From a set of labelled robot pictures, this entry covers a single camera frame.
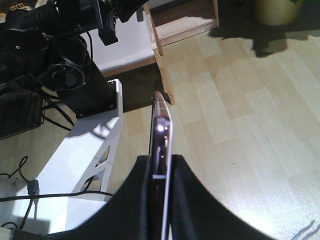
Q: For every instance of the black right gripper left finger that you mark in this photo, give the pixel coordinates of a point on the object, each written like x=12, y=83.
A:
x=124, y=216

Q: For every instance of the black smartphone pink frame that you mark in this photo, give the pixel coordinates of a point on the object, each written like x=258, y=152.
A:
x=160, y=156

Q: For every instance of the black wire basket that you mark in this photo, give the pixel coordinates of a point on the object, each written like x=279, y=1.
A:
x=20, y=111

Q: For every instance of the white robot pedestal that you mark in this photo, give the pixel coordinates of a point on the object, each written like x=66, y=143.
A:
x=73, y=169

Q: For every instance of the yellow round planter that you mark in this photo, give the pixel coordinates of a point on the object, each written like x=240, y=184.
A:
x=277, y=12

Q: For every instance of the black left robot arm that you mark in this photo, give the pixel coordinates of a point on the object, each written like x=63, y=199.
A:
x=44, y=48

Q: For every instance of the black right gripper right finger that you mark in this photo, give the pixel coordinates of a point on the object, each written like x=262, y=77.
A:
x=197, y=215

